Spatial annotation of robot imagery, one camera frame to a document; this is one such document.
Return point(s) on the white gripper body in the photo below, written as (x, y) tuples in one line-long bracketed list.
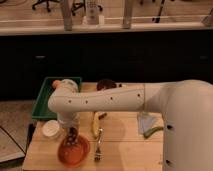
[(68, 120)]

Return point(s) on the dark grape bunch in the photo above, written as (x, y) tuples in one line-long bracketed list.
[(72, 136)]

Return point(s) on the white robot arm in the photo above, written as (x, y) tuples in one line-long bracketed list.
[(186, 107)]

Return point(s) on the red bowl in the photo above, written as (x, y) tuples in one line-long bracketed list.
[(72, 155)]

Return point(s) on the dark brown bowl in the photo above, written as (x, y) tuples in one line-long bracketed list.
[(105, 84)]

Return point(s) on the small white cup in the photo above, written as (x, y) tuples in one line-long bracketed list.
[(51, 129)]

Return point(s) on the yellow banana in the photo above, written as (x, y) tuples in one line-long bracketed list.
[(95, 124)]

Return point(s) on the green plastic tray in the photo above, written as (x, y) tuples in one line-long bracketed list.
[(40, 110)]

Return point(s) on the orange fruit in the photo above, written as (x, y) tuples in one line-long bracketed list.
[(56, 83)]

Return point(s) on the metal fork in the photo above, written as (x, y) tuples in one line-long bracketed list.
[(97, 155)]

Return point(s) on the green pepper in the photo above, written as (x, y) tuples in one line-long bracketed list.
[(151, 131)]

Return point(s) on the wooden post left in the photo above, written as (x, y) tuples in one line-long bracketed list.
[(66, 14)]

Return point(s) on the wooden post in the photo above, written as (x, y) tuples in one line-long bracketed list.
[(127, 16), (66, 14)]

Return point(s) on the wooden post right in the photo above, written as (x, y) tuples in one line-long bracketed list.
[(127, 16)]

